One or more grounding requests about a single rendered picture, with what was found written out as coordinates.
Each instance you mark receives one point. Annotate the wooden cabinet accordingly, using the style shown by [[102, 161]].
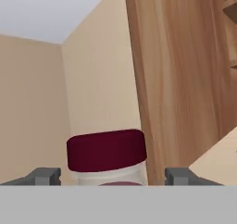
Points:
[[182, 79]]

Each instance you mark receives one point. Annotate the white bottle with maroon cap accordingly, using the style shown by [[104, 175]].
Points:
[[106, 153]]

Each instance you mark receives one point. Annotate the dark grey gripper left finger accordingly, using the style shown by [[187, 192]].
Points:
[[43, 175]]

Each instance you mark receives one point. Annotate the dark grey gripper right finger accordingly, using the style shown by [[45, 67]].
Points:
[[179, 175]]

